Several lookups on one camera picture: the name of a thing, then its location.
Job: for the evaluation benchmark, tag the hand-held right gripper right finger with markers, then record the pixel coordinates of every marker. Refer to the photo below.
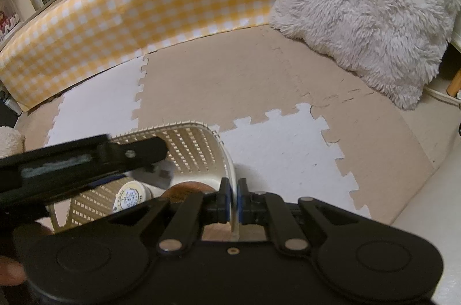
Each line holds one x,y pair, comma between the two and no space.
241,209

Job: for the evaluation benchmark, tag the wooden chair leg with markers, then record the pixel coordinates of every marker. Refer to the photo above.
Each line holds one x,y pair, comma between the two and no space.
454,83

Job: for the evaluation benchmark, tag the small white container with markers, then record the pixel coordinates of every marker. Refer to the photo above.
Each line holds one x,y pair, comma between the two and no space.
39,2

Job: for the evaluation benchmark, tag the yellow checked padded board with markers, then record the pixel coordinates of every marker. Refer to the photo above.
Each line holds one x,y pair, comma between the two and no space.
162,2

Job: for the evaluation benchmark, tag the person's left hand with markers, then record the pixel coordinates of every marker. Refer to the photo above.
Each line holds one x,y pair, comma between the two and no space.
12,270

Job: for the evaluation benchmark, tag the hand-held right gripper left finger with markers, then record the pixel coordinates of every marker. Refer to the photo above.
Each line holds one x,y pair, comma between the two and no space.
226,204

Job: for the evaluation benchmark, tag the round container with patterned lid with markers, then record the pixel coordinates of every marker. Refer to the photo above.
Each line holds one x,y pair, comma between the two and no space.
130,196

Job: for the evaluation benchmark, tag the white furniture piece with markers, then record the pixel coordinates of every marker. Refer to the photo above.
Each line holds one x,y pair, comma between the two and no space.
456,46

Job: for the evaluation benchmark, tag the brown round cork item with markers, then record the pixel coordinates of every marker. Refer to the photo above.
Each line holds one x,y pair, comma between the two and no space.
187,190

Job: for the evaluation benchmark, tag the beige foam mat tile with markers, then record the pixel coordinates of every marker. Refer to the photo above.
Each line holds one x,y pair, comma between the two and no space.
309,67
216,74
378,146
39,121

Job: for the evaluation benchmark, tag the cream plastic lattice basket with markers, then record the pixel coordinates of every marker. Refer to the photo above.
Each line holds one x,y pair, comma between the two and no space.
194,146

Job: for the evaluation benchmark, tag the white fluffy cushion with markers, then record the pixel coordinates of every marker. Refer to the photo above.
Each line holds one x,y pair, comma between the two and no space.
367,9

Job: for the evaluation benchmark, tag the pink figure display box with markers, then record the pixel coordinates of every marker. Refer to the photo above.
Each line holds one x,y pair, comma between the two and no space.
8,16

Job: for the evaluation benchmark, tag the cream fluffy rug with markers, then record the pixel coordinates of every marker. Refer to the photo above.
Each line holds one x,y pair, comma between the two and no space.
10,143

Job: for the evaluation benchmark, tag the white foam mat tile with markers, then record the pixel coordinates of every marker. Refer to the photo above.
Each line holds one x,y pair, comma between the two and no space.
97,103
288,153

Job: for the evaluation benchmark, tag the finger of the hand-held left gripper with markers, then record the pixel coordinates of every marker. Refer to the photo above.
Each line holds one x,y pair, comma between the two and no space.
111,179
140,150

